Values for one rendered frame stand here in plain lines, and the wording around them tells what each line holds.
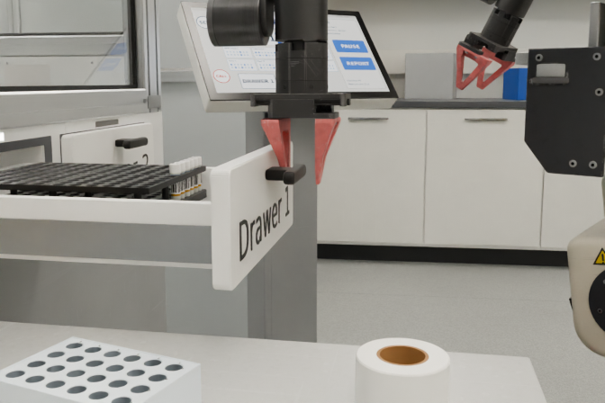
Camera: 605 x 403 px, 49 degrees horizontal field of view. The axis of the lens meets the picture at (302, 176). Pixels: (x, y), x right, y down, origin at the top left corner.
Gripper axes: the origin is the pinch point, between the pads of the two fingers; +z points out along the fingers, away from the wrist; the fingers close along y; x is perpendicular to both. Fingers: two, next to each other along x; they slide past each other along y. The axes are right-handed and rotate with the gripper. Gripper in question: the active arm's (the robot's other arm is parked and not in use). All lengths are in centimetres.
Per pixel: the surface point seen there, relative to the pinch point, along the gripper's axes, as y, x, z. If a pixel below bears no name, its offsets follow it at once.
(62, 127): 36.9, -15.1, -4.5
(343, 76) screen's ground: 6, -99, -13
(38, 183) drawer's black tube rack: 25.7, 10.3, -0.2
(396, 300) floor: -5, -231, 88
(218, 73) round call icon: 33, -79, -13
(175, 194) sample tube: 14.0, 2.4, 2.0
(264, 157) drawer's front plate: 3.3, 4.4, -2.5
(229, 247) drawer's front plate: 3.6, 17.4, 4.1
